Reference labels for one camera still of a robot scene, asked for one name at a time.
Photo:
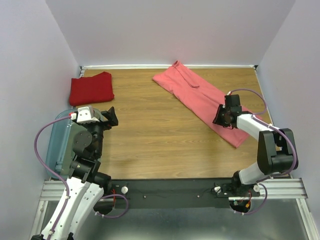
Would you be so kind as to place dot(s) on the clear blue plastic bin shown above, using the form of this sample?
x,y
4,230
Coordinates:
x,y
60,149

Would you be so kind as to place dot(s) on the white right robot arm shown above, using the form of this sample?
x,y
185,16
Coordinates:
x,y
276,149

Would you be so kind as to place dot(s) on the pink t shirt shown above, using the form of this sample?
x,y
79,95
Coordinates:
x,y
199,96

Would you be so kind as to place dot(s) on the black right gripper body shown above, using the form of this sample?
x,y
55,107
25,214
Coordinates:
x,y
220,118

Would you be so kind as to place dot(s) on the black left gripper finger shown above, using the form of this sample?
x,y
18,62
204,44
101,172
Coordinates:
x,y
114,121
107,114

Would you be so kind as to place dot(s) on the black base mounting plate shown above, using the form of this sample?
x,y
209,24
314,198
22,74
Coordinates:
x,y
175,193

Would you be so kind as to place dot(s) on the folded red t shirt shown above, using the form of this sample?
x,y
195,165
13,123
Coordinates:
x,y
91,90

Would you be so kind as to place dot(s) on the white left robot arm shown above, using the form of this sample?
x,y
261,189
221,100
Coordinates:
x,y
84,185

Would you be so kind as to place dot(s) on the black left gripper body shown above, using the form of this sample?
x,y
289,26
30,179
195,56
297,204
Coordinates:
x,y
97,128

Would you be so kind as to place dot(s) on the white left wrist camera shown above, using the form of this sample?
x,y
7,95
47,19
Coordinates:
x,y
84,115

